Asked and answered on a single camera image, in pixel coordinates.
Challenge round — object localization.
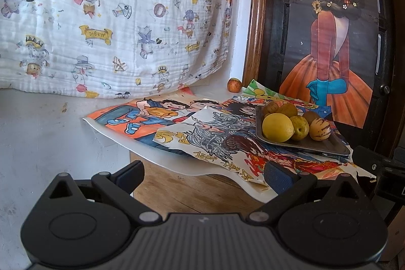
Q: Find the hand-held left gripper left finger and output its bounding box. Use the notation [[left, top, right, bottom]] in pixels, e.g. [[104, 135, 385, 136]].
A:
[[47, 160, 162, 224]]

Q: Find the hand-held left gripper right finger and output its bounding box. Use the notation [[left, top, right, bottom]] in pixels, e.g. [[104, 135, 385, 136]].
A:
[[248, 161, 364, 223]]

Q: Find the metal tray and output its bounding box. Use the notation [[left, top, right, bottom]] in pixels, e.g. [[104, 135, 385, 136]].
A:
[[255, 105, 351, 157]]

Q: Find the yellow lemon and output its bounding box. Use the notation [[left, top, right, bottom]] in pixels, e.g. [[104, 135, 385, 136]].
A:
[[262, 112, 295, 143]]

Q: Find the round yellow-green pear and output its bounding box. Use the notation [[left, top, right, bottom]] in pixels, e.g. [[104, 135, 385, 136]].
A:
[[289, 115, 310, 141]]

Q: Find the striped pepino melon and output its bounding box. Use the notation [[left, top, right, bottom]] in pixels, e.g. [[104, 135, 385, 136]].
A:
[[309, 118, 331, 142]]

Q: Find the green pear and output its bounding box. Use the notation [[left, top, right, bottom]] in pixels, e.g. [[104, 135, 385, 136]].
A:
[[277, 102, 298, 119]]

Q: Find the brown potato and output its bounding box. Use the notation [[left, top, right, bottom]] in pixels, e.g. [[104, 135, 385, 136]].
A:
[[264, 101, 279, 117]]

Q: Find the brown kiwi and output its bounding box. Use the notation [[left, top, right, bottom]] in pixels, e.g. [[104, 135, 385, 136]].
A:
[[302, 111, 321, 125]]

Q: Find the red and orange cartoon drawing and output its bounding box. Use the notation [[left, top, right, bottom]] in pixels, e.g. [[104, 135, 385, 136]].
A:
[[221, 96, 377, 185]]

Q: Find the cartoon boys drawing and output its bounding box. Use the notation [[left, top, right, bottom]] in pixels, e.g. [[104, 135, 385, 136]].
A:
[[83, 97, 266, 204]]

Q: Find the grey-haired warrior drawing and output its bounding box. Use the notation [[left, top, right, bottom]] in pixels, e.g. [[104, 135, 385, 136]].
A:
[[153, 106, 269, 182]]

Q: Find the yellow bear drawing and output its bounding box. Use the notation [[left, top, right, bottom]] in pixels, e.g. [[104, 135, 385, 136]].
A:
[[244, 79, 320, 109]]

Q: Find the black door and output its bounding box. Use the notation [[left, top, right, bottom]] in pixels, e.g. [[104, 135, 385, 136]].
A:
[[264, 0, 405, 160]]

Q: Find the white printed blanket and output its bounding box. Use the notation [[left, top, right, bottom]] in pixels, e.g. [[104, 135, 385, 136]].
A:
[[0, 0, 236, 100]]

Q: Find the wall poster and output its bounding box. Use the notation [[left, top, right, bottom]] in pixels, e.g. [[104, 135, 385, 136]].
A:
[[279, 0, 379, 129]]

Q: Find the wooden door frame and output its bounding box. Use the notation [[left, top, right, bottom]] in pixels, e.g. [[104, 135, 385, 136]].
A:
[[242, 0, 269, 90]]

